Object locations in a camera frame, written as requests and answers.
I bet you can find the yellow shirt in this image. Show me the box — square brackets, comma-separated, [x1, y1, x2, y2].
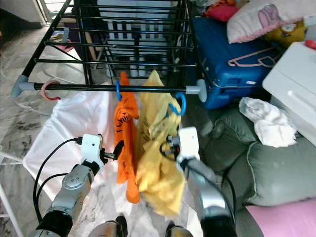
[134, 70, 186, 217]

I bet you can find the blue plastic clothes hanger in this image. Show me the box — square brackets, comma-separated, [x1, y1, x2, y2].
[167, 91, 188, 119]
[115, 81, 123, 103]

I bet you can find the pink hanger with thick hook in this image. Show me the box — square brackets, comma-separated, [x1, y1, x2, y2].
[40, 79, 61, 102]

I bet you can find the thin pink clothes hanger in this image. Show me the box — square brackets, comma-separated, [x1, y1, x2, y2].
[227, 46, 280, 68]

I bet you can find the orange shirt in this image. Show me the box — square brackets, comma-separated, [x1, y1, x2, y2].
[113, 71, 142, 204]

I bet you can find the white shirt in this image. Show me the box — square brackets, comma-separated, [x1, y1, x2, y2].
[22, 91, 117, 214]

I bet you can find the black metal drying rack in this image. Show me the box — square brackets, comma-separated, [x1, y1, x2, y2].
[10, 0, 211, 105]

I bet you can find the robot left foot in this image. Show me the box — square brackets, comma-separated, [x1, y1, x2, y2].
[89, 216, 127, 237]

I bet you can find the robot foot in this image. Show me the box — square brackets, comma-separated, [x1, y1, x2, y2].
[164, 224, 198, 237]
[89, 216, 127, 237]

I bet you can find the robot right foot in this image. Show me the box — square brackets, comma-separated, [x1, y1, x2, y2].
[164, 224, 198, 237]

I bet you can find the blue hard suitcase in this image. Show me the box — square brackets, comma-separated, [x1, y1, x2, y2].
[192, 17, 290, 110]

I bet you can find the white folding chair grey seat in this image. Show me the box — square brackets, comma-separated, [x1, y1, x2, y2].
[0, 150, 26, 237]

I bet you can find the crumpled white cloth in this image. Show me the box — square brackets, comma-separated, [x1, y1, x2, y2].
[239, 96, 298, 148]

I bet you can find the grey green sofa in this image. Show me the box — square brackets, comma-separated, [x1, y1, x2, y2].
[192, 106, 316, 209]

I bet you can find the small colourful cloth pile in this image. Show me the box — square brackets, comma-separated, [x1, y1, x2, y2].
[46, 29, 71, 51]

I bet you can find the pink fabric sheet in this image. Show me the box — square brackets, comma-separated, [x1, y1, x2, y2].
[243, 201, 316, 237]

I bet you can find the white plastic storage box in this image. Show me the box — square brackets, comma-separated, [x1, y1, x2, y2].
[261, 41, 316, 147]

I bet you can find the red cushion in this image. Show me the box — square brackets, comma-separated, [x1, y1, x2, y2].
[201, 3, 241, 22]

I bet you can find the white pink cartoon pillow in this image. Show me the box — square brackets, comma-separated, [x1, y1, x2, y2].
[227, 0, 316, 44]

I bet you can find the yellow plush toy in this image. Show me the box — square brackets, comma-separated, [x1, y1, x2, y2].
[263, 21, 308, 49]

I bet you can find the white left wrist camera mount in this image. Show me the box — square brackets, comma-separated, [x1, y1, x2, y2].
[80, 133, 105, 167]

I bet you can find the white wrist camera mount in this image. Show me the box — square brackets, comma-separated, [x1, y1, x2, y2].
[80, 133, 105, 167]
[177, 126, 201, 162]

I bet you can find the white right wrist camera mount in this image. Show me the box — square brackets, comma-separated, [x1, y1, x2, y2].
[177, 126, 201, 162]

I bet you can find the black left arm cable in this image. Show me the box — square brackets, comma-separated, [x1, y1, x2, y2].
[33, 138, 83, 225]

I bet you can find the white slatted frame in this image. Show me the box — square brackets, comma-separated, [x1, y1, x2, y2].
[94, 0, 186, 79]

